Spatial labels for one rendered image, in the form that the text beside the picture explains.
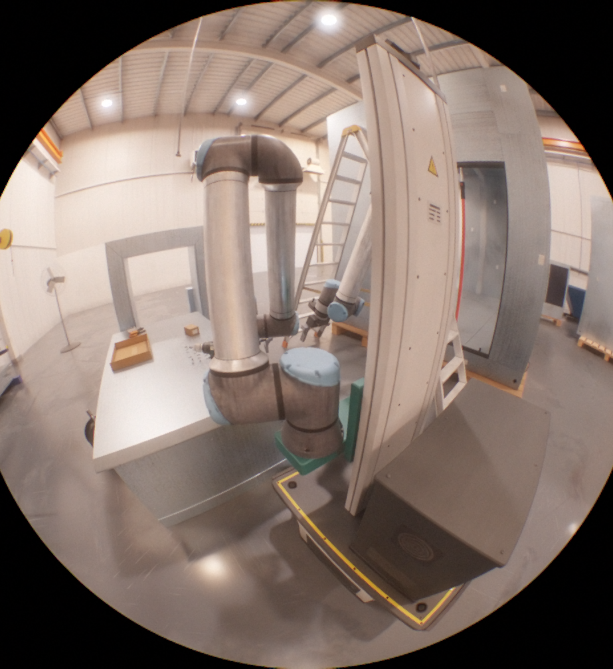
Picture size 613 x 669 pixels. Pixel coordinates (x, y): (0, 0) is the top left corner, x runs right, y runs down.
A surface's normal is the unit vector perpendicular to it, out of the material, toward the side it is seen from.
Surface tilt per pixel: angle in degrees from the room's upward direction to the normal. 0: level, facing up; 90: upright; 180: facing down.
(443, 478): 0
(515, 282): 90
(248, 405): 77
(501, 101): 90
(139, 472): 90
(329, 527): 0
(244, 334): 81
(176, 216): 90
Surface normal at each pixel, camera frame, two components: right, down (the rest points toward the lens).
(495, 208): -0.81, 0.25
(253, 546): -0.04, -0.93
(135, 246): 0.59, 0.29
